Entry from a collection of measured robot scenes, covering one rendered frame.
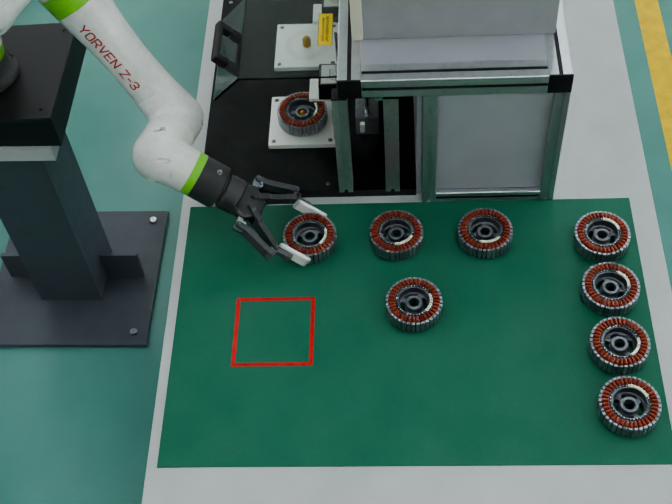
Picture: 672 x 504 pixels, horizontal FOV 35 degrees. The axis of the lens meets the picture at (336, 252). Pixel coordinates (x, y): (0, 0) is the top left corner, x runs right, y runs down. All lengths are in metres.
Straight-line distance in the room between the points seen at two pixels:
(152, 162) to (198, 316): 0.32
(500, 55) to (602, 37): 0.64
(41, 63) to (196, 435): 1.02
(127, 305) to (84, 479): 0.53
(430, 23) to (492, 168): 0.35
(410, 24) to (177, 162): 0.53
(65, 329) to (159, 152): 1.11
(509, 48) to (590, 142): 0.43
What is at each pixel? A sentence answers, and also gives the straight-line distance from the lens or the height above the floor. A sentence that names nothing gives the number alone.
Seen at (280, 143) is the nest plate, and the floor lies 0.78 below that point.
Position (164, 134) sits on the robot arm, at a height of 1.00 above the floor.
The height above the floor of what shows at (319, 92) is 0.90.
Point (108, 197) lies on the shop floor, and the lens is 3.39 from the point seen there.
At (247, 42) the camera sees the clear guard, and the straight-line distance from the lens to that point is 2.18.
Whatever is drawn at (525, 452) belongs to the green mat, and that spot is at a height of 0.75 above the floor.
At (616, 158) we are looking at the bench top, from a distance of 2.39.
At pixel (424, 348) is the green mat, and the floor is 0.75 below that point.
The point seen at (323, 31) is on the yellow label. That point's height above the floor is 1.07.
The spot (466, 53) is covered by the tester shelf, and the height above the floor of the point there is 1.11.
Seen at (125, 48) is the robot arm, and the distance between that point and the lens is 2.16.
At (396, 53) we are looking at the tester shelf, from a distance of 2.05.
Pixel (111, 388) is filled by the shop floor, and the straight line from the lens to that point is 2.99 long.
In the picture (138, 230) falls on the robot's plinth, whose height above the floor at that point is 0.02.
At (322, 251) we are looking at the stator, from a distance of 2.16.
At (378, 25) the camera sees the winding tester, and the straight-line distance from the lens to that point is 2.06.
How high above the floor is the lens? 2.52
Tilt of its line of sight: 54 degrees down
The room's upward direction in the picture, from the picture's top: 6 degrees counter-clockwise
